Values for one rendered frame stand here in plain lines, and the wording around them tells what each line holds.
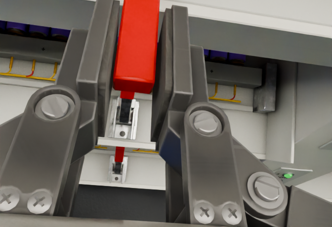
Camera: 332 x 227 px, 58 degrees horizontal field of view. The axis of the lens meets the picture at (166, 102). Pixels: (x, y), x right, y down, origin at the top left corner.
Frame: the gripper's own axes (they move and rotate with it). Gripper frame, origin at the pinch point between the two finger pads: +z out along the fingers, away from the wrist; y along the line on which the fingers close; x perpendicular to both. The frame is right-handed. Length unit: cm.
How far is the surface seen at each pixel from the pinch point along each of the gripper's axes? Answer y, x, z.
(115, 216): 0, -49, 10
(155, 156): 5.7, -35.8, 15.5
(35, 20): -5.6, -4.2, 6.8
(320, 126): 15.9, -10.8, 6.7
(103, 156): -2.5, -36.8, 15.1
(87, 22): -2.7, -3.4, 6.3
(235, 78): 10.7, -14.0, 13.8
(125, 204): 2, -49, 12
